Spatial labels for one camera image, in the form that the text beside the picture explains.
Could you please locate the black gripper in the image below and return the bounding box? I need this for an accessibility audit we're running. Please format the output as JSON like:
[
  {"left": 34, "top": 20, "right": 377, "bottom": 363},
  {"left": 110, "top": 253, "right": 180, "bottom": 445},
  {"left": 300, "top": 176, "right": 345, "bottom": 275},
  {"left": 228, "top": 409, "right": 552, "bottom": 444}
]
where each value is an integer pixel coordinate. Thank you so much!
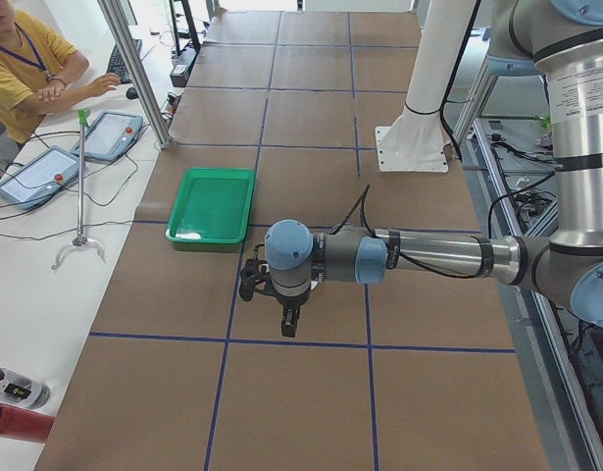
[{"left": 276, "top": 292, "right": 307, "bottom": 338}]

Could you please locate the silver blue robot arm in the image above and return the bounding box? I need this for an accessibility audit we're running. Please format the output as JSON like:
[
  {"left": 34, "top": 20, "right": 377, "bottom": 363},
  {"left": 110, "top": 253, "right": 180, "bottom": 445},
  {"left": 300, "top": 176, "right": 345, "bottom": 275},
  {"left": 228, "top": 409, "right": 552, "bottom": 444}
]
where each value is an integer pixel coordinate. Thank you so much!
[{"left": 240, "top": 1, "right": 603, "bottom": 337}]

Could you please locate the green plastic tray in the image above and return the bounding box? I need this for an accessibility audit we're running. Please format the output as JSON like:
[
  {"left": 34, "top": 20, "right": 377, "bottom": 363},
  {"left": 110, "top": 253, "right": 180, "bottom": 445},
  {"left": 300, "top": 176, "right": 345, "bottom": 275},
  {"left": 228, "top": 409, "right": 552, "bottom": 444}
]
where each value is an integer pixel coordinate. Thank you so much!
[{"left": 166, "top": 168, "right": 255, "bottom": 252}]

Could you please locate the far blue teach pendant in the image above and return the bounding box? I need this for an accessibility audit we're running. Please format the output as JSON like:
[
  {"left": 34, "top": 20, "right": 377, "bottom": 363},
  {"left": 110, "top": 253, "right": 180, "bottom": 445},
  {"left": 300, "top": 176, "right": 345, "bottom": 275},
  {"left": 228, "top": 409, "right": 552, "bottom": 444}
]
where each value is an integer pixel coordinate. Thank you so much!
[{"left": 77, "top": 109, "right": 143, "bottom": 163}]

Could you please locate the blue teach pendant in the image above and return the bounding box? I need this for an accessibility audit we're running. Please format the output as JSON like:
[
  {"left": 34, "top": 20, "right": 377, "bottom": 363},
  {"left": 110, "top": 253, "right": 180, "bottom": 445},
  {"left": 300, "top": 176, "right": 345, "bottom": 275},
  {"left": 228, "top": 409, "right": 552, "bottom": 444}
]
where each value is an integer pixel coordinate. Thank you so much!
[
  {"left": 77, "top": 109, "right": 143, "bottom": 163},
  {"left": 0, "top": 146, "right": 79, "bottom": 209}
]

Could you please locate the black computer mouse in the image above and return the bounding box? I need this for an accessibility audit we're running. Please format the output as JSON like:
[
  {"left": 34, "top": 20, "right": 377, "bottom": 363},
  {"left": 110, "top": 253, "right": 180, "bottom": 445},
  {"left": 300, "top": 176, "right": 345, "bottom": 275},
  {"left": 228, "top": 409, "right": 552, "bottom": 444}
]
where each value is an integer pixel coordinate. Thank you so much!
[{"left": 126, "top": 87, "right": 138, "bottom": 100}]

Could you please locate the near blue teach pendant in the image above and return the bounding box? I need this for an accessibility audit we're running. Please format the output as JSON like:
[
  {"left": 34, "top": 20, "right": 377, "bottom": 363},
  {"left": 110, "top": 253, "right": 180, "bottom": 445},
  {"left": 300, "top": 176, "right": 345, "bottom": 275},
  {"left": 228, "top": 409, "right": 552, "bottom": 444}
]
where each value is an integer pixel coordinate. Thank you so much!
[{"left": 0, "top": 146, "right": 79, "bottom": 209}]

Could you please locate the clear plastic bottle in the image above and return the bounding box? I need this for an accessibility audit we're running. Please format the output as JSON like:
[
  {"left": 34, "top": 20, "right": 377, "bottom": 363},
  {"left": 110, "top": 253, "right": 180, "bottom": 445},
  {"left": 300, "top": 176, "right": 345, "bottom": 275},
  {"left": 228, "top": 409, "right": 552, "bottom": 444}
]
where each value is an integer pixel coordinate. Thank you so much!
[{"left": 0, "top": 368, "right": 50, "bottom": 410}]

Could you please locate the silver reacher grabber tool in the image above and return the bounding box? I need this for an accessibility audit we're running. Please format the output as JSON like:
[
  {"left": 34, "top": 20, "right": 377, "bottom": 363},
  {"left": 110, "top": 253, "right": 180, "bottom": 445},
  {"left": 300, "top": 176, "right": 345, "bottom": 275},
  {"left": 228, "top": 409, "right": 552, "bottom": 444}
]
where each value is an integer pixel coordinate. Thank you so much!
[{"left": 51, "top": 109, "right": 105, "bottom": 271}]

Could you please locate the red cylinder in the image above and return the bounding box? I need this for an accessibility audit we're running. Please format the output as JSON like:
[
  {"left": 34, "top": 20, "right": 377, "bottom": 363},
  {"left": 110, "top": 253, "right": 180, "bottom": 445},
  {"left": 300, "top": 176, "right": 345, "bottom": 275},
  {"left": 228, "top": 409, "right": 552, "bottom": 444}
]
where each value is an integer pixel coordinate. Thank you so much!
[{"left": 0, "top": 402, "right": 55, "bottom": 444}]

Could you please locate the black keyboard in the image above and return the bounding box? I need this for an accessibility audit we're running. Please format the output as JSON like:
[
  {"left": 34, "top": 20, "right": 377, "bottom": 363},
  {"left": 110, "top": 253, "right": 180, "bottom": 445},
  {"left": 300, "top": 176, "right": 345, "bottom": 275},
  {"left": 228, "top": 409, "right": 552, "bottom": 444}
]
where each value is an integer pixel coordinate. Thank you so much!
[{"left": 106, "top": 44, "right": 131, "bottom": 83}]

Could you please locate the person in yellow shirt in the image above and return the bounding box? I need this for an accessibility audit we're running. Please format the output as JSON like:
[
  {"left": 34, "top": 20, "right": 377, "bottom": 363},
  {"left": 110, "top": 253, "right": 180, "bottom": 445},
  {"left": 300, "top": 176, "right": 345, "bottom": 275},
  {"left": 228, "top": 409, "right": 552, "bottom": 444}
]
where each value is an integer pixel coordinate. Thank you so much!
[{"left": 0, "top": 1, "right": 121, "bottom": 147}]

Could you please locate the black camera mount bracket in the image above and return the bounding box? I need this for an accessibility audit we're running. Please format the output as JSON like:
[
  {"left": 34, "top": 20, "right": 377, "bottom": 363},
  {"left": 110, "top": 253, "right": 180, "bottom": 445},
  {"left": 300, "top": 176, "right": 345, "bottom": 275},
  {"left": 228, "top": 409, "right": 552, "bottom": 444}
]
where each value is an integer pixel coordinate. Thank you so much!
[{"left": 238, "top": 258, "right": 277, "bottom": 302}]

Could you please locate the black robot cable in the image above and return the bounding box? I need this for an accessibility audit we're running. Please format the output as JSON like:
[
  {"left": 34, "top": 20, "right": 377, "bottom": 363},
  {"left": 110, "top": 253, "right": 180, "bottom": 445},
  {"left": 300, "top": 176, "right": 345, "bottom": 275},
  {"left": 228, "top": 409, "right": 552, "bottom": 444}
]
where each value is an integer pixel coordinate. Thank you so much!
[{"left": 328, "top": 183, "right": 488, "bottom": 281}]

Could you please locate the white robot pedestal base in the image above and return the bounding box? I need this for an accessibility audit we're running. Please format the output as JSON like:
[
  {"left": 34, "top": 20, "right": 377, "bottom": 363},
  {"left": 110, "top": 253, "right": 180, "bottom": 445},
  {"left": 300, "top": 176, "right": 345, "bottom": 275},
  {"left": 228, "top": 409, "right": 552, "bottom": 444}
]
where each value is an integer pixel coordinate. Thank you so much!
[{"left": 376, "top": 0, "right": 479, "bottom": 173}]

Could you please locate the aluminium frame post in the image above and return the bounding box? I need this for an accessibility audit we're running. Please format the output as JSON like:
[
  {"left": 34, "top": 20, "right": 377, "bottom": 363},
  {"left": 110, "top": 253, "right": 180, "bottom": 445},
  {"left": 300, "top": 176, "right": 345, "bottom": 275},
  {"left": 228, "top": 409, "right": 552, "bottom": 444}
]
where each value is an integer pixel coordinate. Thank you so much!
[{"left": 97, "top": 0, "right": 172, "bottom": 149}]

